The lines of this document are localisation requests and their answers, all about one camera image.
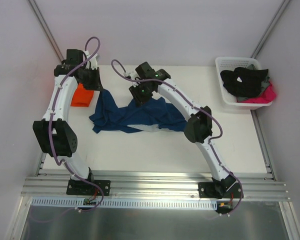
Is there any navy blue t-shirt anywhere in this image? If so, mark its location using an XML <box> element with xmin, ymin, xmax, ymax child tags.
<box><xmin>89</xmin><ymin>90</ymin><xmax>187</xmax><ymax>134</ymax></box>

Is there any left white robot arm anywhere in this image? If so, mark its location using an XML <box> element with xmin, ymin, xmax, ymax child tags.
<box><xmin>32</xmin><ymin>49</ymin><xmax>103</xmax><ymax>194</ymax></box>

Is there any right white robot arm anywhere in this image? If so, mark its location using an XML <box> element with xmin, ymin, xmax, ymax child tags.
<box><xmin>124</xmin><ymin>62</ymin><xmax>243</xmax><ymax>199</ymax></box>

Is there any orange folded t-shirt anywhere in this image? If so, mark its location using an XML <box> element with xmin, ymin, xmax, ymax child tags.
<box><xmin>70</xmin><ymin>83</ymin><xmax>94</xmax><ymax>108</ymax></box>

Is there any left corner aluminium profile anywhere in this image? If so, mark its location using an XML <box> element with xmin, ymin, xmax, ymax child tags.
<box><xmin>26</xmin><ymin>0</ymin><xmax>65</xmax><ymax>63</ymax></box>

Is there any corner aluminium profile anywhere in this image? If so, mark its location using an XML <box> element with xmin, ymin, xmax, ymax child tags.
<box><xmin>26</xmin><ymin>0</ymin><xmax>65</xmax><ymax>63</ymax></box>
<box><xmin>250</xmin><ymin>0</ymin><xmax>292</xmax><ymax>59</ymax></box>

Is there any white plastic laundry basket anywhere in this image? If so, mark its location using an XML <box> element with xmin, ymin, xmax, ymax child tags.
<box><xmin>215</xmin><ymin>56</ymin><xmax>277</xmax><ymax>110</ymax></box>

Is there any black t-shirt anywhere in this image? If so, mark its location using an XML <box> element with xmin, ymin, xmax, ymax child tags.
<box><xmin>220</xmin><ymin>67</ymin><xmax>269</xmax><ymax>98</ymax></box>

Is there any pink t-shirt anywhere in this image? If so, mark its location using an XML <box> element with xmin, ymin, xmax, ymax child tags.
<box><xmin>236</xmin><ymin>81</ymin><xmax>277</xmax><ymax>104</ymax></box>

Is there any right corner aluminium profile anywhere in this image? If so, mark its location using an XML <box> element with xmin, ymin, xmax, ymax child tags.
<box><xmin>250</xmin><ymin>0</ymin><xmax>292</xmax><ymax>59</ymax></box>

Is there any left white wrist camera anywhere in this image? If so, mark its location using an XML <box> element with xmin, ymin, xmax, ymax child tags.
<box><xmin>84</xmin><ymin>50</ymin><xmax>100</xmax><ymax>70</ymax></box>

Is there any aluminium mounting rail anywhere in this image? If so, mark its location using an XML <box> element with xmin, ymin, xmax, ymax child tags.
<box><xmin>21</xmin><ymin>169</ymin><xmax>292</xmax><ymax>202</ymax></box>

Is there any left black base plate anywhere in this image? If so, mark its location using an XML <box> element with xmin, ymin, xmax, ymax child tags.
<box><xmin>66</xmin><ymin>179</ymin><xmax>111</xmax><ymax>196</ymax></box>

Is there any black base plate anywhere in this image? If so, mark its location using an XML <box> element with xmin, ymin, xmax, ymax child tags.
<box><xmin>198</xmin><ymin>182</ymin><xmax>244</xmax><ymax>199</ymax></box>
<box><xmin>66</xmin><ymin>179</ymin><xmax>111</xmax><ymax>196</ymax></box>

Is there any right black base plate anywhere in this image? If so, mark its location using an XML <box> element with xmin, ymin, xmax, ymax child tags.
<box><xmin>198</xmin><ymin>182</ymin><xmax>244</xmax><ymax>199</ymax></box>

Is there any white slotted cable duct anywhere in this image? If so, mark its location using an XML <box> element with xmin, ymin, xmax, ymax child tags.
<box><xmin>31</xmin><ymin>197</ymin><xmax>217</xmax><ymax>211</ymax></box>

